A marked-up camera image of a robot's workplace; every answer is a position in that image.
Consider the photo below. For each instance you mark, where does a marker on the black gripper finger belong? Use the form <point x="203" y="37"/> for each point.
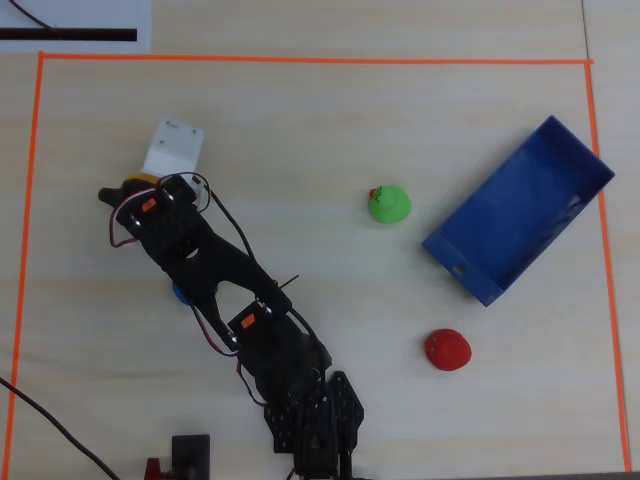
<point x="114" y="195"/>

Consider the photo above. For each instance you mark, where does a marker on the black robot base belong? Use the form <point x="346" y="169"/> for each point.
<point x="320" y="425"/>

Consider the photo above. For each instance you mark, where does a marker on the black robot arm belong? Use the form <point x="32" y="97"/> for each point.
<point x="235" y="280"/>

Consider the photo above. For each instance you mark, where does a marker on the blue rubber duck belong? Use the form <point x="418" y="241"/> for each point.
<point x="179" y="293"/>

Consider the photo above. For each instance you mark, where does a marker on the blue plastic box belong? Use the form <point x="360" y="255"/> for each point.
<point x="520" y="210"/>

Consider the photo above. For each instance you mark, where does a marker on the black strip on paper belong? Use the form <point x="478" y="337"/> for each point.
<point x="70" y="35"/>

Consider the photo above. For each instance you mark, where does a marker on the white paper sheet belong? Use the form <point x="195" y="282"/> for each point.
<point x="75" y="15"/>

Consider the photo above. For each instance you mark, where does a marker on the long horizontal orange tape strip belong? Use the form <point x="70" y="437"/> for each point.
<point x="315" y="60"/>

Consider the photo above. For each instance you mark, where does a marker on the green toy fruit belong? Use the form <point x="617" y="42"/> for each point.
<point x="391" y="204"/>

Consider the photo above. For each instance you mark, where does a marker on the black table clamp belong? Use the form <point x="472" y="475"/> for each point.
<point x="191" y="455"/>

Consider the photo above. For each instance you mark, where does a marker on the red toy fruit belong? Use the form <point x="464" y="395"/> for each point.
<point x="448" y="349"/>

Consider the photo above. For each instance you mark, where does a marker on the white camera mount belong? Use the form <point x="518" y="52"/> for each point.
<point x="172" y="147"/>

